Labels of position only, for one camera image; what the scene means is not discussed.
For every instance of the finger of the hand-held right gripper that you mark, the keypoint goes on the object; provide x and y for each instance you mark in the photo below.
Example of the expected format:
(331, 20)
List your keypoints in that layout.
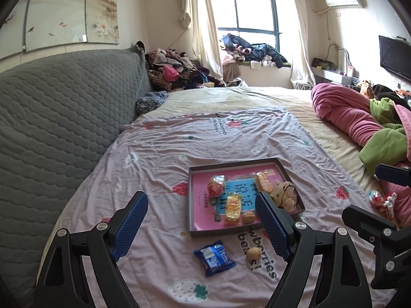
(395, 174)
(385, 243)

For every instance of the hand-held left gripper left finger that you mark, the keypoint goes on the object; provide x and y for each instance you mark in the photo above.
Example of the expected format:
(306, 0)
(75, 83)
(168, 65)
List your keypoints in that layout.
(130, 227)

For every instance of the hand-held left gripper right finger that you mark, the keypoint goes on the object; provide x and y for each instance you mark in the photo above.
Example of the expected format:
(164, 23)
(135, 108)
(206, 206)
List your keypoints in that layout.
(273, 227)

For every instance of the yellow cake snack packet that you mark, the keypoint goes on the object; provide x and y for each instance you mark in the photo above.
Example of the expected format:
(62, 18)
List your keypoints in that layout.
(232, 208)

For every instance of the grey cardboard box tray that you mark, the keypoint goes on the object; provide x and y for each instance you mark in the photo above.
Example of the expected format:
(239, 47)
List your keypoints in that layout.
(218, 232)

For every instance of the egg-shaped toy candy packet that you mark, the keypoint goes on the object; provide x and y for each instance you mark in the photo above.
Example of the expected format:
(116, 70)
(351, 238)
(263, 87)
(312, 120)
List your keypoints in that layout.
(215, 187)
(375, 199)

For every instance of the round brown pastry in box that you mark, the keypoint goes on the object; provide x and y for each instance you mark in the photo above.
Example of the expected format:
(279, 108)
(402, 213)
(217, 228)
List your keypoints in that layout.
(249, 218)

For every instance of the green blanket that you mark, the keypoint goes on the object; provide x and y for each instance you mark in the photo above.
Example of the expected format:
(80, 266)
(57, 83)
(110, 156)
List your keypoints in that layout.
(385, 144)

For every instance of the red white candy packet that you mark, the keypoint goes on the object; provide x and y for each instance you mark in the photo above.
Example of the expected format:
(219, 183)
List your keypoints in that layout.
(390, 205)

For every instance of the brown walnut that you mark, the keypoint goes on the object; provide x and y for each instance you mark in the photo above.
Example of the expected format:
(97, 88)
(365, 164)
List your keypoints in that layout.
(253, 253)

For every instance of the clear bag of cookies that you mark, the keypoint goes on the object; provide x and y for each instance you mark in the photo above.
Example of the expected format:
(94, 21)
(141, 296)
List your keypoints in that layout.
(284, 195)

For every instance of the orange snack packet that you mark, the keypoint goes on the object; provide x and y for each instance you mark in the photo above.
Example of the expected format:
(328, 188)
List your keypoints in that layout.
(265, 182)

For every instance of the blue snack packet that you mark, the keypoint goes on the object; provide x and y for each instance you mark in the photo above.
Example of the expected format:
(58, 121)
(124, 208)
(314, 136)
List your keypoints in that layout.
(213, 256)

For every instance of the dark clothes heap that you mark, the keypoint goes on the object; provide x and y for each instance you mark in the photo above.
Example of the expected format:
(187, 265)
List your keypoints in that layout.
(382, 91)

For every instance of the pink blanket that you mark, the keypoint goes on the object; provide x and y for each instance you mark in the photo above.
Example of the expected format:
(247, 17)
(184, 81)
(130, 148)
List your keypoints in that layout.
(340, 106)

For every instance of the pink printed bedsheet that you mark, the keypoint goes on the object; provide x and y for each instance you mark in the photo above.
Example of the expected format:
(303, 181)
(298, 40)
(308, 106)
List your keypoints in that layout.
(160, 141)

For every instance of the black television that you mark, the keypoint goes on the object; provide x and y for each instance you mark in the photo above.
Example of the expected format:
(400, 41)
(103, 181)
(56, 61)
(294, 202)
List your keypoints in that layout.
(395, 57)

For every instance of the white side table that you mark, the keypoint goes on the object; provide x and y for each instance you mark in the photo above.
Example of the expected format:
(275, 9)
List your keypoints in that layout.
(330, 75)

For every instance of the grey quilted headboard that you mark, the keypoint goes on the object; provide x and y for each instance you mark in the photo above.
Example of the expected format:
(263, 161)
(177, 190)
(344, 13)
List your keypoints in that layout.
(64, 118)

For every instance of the dark patterned cloth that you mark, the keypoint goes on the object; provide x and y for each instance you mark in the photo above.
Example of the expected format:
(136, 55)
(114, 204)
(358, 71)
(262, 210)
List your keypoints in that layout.
(151, 101)

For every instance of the beige bed sheet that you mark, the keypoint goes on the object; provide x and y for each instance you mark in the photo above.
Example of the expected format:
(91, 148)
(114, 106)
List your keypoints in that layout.
(257, 99)

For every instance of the pile of clothes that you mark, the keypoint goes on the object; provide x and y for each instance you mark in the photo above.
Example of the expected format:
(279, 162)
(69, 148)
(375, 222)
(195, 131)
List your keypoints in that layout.
(173, 70)

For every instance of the cream curtain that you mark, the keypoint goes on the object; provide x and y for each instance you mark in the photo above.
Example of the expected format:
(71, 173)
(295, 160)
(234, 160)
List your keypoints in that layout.
(202, 22)
(297, 38)

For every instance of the heap of clothes on windowsill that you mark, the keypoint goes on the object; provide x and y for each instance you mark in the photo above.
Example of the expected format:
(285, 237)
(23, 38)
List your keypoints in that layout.
(257, 51)

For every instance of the window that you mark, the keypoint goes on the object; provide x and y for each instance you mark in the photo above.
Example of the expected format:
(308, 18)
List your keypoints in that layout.
(253, 6)

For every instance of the floral wall panel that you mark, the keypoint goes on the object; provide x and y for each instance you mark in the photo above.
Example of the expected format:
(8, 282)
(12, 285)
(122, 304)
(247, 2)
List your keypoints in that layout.
(64, 6)

